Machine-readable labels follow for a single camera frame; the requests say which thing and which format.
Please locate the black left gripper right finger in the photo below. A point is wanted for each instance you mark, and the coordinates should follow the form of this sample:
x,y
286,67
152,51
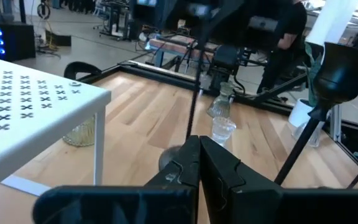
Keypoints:
x,y
259,205

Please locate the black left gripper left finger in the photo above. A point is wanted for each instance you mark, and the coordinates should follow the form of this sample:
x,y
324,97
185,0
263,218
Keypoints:
x,y
154,202

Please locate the clear glass candle holder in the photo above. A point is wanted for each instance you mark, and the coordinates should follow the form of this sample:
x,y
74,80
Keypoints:
x,y
223,129
314,138

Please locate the black tall candlestick holder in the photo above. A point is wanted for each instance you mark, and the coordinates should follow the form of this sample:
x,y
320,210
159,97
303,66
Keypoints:
x,y
340,74
194,93

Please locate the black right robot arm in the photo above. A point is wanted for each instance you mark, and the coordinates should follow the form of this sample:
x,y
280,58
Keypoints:
x,y
225,57

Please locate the white plant pot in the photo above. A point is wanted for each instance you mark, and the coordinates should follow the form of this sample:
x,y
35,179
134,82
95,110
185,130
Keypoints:
x,y
298,113

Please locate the white perforated shelf riser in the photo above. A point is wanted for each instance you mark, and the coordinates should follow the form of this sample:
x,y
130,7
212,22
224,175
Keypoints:
x,y
42,127

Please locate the green cloth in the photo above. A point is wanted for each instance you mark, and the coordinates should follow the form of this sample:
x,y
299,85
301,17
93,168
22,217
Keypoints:
x,y
312,77

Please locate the wooden workbench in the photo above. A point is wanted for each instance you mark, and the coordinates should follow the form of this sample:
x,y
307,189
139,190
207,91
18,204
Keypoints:
x,y
179,46

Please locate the person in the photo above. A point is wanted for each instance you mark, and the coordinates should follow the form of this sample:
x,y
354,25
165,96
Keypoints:
x,y
286,40

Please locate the black computer tower blue lights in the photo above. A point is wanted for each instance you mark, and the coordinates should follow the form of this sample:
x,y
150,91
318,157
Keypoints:
x,y
14,40

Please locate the silver aluminium post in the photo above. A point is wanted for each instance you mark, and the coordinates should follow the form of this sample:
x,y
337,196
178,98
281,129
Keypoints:
x,y
336,123

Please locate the black aluminium table frame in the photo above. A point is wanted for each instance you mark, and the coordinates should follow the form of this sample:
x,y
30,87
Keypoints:
x,y
166,77

